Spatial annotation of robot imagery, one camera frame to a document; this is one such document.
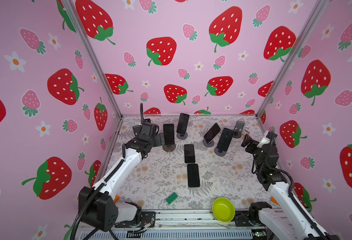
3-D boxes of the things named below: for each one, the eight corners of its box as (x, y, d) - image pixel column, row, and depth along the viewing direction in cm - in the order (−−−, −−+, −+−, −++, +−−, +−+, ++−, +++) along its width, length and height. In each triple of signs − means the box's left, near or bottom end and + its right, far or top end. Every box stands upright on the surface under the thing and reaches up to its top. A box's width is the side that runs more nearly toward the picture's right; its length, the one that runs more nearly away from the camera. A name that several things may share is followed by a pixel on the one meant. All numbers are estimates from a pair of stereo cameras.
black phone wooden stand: (164, 150, 103) (162, 134, 89) (165, 139, 108) (163, 123, 94) (174, 150, 103) (173, 134, 89) (174, 139, 108) (173, 123, 94)
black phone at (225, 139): (215, 153, 101) (220, 139, 89) (218, 141, 107) (223, 127, 95) (225, 156, 100) (231, 142, 87) (227, 144, 106) (233, 130, 93)
